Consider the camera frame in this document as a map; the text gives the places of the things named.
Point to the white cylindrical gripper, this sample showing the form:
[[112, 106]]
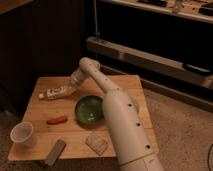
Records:
[[76, 79]]

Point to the white plastic bottle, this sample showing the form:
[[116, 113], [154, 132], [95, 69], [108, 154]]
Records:
[[55, 93]]

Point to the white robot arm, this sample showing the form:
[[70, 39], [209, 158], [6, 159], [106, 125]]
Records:
[[131, 144]]

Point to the green ceramic bowl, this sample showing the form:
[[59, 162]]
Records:
[[88, 110]]

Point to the wooden table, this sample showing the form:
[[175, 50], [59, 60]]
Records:
[[74, 135]]

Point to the orange carrot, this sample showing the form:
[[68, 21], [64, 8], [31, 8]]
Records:
[[57, 120]]

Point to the beige sponge pad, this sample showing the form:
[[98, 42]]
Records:
[[97, 144]]

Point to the vertical metal pole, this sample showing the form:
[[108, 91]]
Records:
[[97, 34]]

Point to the grey rectangular block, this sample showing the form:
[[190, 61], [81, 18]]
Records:
[[55, 153]]

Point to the white plastic cup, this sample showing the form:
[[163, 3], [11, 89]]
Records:
[[23, 134]]

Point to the upper shelf with items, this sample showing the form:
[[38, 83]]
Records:
[[188, 9]]

